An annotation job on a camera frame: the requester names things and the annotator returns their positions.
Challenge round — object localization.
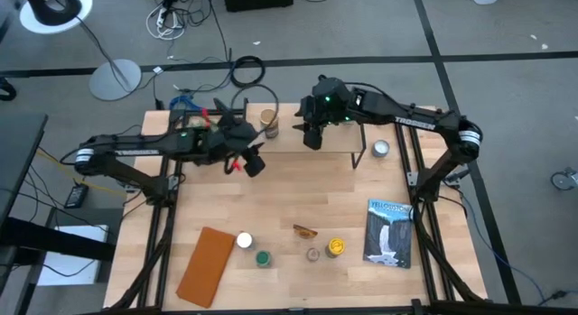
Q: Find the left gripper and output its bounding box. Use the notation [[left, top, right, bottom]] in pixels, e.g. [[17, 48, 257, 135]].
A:
[[208, 118, 266, 179]]

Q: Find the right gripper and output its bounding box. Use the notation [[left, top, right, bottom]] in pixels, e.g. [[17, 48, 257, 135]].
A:
[[292, 74, 359, 152]]

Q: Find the round spice tin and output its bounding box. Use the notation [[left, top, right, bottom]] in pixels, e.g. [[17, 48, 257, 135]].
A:
[[259, 107, 281, 140]]

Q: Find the white-lidded bagel sesame jar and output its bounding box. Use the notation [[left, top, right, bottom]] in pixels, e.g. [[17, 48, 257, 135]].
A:
[[235, 231, 255, 251]]

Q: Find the amber plastic object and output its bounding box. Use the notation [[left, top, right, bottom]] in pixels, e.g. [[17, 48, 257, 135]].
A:
[[292, 223, 319, 241]]

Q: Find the black spice can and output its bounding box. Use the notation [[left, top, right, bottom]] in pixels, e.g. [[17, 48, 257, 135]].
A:
[[324, 236, 348, 260]]

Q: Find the patterned candle tin, white lid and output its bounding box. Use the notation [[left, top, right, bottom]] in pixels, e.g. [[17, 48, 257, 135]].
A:
[[371, 139, 391, 159]]

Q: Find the Yellowstone waterfall book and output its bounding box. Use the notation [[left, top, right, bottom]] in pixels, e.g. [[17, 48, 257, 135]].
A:
[[362, 198, 415, 270]]

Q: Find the floor lamp, grey round base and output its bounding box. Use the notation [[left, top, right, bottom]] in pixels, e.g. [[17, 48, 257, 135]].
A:
[[18, 0, 143, 102]]

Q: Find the black power adapter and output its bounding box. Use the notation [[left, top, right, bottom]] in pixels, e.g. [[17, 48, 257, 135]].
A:
[[63, 182, 90, 209]]

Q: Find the white box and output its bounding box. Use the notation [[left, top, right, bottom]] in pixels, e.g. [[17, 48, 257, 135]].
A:
[[37, 224, 110, 287]]

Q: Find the black desk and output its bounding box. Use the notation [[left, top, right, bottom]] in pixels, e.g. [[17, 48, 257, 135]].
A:
[[0, 111, 117, 315]]

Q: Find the grey caster wheel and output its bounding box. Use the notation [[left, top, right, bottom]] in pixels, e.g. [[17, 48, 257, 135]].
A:
[[549, 167, 578, 192]]

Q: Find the wooden shelf, black metal frame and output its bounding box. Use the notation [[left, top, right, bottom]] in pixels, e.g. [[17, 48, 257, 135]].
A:
[[243, 101, 368, 171]]

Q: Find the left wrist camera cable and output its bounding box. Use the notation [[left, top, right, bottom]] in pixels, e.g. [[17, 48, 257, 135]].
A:
[[229, 83, 281, 140]]

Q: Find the coiled black cable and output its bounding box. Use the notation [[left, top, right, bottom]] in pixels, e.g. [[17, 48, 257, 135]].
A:
[[229, 54, 266, 89]]

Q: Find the blue cable bundle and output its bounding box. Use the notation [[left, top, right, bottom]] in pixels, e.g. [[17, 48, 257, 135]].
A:
[[168, 94, 200, 112]]

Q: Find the white power strip with cables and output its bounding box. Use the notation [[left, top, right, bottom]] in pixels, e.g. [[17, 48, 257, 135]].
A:
[[144, 2, 187, 42]]

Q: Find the black aluminium table frame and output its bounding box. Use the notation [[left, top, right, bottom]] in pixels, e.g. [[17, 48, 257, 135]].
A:
[[106, 97, 489, 315]]

